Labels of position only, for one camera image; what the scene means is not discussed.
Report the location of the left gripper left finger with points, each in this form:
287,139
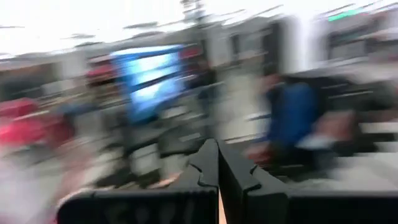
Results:
202,174

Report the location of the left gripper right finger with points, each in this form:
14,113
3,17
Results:
239,193

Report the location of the person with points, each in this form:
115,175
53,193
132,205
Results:
292,115

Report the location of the monitor with blue screen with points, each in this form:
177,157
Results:
149,81

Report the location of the red desk lamp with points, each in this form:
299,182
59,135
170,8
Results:
21,130

